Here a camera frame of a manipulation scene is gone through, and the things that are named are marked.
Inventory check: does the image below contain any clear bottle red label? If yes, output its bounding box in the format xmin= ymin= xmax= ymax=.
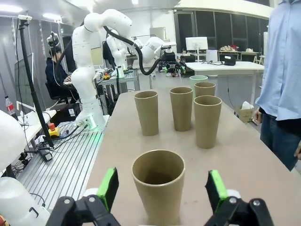
xmin=4 ymin=96 xmax=16 ymax=118

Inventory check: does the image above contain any person's right forearm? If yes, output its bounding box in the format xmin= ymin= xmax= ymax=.
xmin=255 ymin=70 xmax=271 ymax=111

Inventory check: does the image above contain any person in dark hoodie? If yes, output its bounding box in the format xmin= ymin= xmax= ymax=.
xmin=45 ymin=46 xmax=79 ymax=99

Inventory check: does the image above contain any aluminium frame cart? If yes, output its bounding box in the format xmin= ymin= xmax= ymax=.
xmin=96 ymin=69 xmax=141 ymax=104

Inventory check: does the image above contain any white laptop screen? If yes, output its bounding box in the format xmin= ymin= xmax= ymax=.
xmin=206 ymin=49 xmax=219 ymax=62

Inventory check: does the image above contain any person's left hand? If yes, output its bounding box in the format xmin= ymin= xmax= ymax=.
xmin=293 ymin=140 xmax=301 ymax=161

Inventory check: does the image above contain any black braided cable hose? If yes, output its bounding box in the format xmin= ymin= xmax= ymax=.
xmin=103 ymin=25 xmax=163 ymax=76

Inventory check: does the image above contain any black controller box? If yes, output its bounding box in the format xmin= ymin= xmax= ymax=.
xmin=56 ymin=103 xmax=82 ymax=123

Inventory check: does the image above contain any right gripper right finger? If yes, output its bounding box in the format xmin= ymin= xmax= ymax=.
xmin=204 ymin=169 xmax=276 ymax=226

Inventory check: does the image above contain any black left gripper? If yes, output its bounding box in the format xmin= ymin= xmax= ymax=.
xmin=160 ymin=50 xmax=187 ymax=74

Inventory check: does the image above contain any black camera pole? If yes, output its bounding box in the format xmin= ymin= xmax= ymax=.
xmin=17 ymin=20 xmax=56 ymax=151

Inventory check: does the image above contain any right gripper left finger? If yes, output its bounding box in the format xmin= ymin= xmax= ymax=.
xmin=46 ymin=167 xmax=120 ymax=226

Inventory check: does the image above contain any aluminium slotted base plate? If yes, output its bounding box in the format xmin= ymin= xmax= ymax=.
xmin=14 ymin=115 xmax=111 ymax=212

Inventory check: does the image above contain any black office chair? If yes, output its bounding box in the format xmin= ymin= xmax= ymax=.
xmin=44 ymin=82 xmax=71 ymax=104

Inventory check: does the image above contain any pale green cup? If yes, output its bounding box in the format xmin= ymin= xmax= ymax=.
xmin=189 ymin=75 xmax=208 ymax=86

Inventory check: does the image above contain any person in light blue shirt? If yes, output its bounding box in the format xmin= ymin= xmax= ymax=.
xmin=255 ymin=0 xmax=301 ymax=171

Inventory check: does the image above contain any person's right hand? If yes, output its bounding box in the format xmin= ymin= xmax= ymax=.
xmin=254 ymin=107 xmax=264 ymax=125

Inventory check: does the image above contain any white desk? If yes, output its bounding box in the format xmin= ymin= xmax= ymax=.
xmin=185 ymin=60 xmax=265 ymax=106
xmin=16 ymin=109 xmax=57 ymax=146

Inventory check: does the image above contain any cardboard box with white bag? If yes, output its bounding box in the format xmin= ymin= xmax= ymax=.
xmin=235 ymin=101 xmax=256 ymax=123

